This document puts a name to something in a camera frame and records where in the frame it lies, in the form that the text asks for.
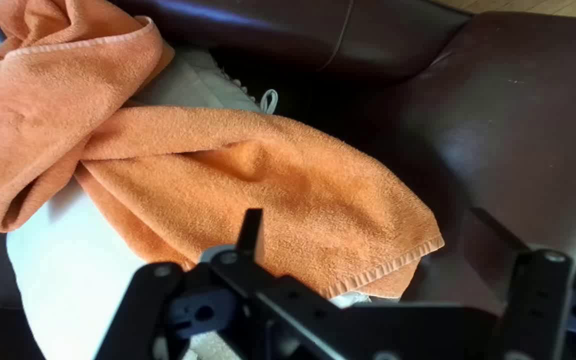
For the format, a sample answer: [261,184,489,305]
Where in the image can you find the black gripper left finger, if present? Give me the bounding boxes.
[95,205,329,360]

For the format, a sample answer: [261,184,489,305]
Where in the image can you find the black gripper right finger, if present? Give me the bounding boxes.
[494,250,576,360]

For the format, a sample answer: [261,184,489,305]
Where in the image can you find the orange blanket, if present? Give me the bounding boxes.
[0,0,443,298]

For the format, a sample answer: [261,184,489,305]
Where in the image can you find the dark brown leather couch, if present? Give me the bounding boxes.
[0,0,576,360]

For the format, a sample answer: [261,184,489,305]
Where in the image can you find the white pillow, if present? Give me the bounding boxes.
[5,47,280,360]

